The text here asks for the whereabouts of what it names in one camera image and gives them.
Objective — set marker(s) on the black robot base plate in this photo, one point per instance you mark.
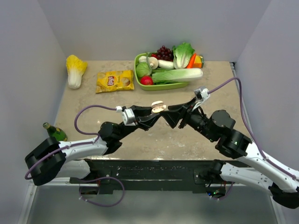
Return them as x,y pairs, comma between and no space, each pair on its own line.
174,175

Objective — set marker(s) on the round green cabbage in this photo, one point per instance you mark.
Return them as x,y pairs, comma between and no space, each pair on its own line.
143,69

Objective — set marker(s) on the aluminium frame rail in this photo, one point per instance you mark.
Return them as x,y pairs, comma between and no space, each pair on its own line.
244,114

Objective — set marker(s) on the beige mushroom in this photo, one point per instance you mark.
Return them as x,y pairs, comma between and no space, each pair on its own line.
152,62

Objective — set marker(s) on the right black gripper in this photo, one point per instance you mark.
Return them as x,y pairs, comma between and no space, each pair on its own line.
173,117

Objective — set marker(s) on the white daikon radish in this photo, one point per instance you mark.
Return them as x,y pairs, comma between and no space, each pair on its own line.
168,65

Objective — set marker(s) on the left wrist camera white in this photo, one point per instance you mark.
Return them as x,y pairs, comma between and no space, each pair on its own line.
127,114

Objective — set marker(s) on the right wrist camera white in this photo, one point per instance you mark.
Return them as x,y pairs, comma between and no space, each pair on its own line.
201,95

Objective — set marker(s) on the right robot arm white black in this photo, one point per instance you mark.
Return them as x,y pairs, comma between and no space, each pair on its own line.
219,128

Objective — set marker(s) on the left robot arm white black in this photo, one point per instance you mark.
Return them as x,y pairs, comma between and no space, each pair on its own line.
52,158

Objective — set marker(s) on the yellow Lays chips bag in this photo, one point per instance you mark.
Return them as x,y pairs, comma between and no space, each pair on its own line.
114,81

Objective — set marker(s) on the green leafy lettuce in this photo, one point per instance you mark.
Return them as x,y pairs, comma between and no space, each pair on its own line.
182,55

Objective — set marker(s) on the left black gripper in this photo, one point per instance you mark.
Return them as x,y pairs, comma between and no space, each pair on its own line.
144,122

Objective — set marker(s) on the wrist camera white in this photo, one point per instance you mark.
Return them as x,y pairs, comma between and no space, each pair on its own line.
201,95
127,114

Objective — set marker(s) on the purple grapes bunch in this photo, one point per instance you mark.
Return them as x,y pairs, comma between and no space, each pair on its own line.
164,53

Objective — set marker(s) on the orange pumpkin slice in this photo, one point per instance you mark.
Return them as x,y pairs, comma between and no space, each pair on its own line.
198,62

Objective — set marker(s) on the yellow napa cabbage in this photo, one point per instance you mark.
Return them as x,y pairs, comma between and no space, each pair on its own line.
75,70

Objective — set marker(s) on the beige earbud case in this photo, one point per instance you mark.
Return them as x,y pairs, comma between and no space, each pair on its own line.
158,106

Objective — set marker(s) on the green champagne bottle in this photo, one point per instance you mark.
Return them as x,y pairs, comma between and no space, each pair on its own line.
55,132

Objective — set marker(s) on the orange carrot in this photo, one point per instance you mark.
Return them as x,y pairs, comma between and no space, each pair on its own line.
191,62

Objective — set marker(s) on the long white green cabbage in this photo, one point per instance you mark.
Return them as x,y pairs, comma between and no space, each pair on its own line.
177,75

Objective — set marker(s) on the red apple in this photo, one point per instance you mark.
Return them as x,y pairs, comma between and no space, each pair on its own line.
146,80

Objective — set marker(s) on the green plastic basket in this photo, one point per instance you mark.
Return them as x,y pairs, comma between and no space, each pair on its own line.
159,87

